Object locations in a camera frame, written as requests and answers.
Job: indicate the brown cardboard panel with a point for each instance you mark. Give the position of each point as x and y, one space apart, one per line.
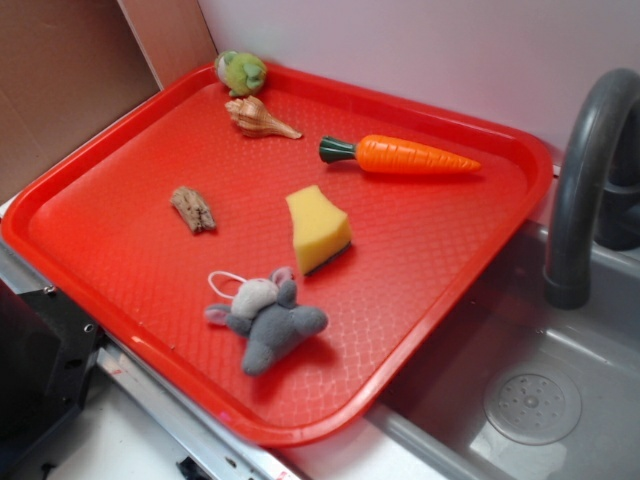
69 69

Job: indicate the green plush frog toy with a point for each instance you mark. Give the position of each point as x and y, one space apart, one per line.
243 73

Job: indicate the brown wood bark piece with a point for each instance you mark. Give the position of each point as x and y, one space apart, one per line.
193 209

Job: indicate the red plastic tray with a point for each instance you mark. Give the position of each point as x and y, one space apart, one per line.
101 227

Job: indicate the black metal bracket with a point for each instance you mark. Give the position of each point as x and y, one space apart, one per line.
48 349

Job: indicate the orange plastic toy carrot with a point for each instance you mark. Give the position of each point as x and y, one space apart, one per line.
390 155

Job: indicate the grey plush mouse toy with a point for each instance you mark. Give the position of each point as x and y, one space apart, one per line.
265 312

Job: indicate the grey toy faucet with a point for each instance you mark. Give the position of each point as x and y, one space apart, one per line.
597 195

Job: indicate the yellow sponge with dark base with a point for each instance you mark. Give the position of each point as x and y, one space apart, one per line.
321 230

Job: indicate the tan spiral seashell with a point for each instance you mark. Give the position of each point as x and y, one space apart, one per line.
254 120

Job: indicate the grey plastic toy sink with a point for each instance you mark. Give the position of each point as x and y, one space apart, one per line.
509 387

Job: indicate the silver aluminium frame rail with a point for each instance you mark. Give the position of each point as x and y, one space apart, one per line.
136 427

